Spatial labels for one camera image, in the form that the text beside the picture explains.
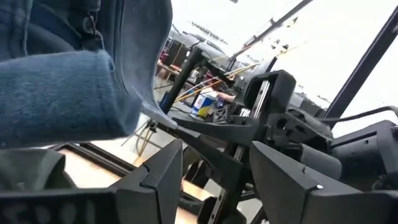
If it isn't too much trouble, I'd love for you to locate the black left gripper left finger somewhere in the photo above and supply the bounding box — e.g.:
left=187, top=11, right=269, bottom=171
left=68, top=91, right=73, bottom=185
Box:
left=0, top=139, right=184, bottom=224

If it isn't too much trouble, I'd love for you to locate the black metal bar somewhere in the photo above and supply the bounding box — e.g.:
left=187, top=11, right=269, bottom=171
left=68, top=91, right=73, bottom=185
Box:
left=159, top=45, right=206, bottom=115

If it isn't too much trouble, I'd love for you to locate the yellow cable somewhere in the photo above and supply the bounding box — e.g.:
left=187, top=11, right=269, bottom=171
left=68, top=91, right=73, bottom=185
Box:
left=135, top=123, right=156, bottom=157

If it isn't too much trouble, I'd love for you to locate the person's hand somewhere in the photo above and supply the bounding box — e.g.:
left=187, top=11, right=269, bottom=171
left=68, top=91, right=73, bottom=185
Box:
left=216, top=91, right=236, bottom=103

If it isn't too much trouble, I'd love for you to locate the blue yellow white package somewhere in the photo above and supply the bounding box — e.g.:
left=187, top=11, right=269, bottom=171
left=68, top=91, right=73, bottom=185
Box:
left=190, top=92, right=217, bottom=119

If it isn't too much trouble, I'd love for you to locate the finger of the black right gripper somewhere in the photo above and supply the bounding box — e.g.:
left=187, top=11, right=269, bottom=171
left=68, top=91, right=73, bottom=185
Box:
left=178, top=128, right=244, bottom=203
left=174, top=116, right=261, bottom=147

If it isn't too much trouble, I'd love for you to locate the thin yellow rod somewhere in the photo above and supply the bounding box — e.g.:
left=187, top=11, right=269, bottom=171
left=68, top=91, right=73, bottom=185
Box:
left=183, top=63, right=261, bottom=94
left=174, top=70, right=249, bottom=103

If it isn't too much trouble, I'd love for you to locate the thin black cable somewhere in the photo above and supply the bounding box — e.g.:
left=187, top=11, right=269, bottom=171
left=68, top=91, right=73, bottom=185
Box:
left=317, top=105, right=398, bottom=123

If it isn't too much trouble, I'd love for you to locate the black metal frame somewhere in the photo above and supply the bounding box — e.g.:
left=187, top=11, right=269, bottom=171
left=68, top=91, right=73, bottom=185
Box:
left=58, top=0, right=398, bottom=224

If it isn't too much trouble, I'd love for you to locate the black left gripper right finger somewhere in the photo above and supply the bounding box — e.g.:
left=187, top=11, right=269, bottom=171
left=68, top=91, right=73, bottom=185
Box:
left=248, top=140, right=398, bottom=224

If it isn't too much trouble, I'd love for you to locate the black cross-braced bracket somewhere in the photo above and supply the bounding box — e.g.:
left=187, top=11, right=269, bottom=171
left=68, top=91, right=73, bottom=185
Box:
left=212, top=105, right=230, bottom=124

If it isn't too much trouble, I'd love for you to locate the navy blue knit hat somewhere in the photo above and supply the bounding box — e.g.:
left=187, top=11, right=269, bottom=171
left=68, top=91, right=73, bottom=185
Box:
left=0, top=0, right=180, bottom=149

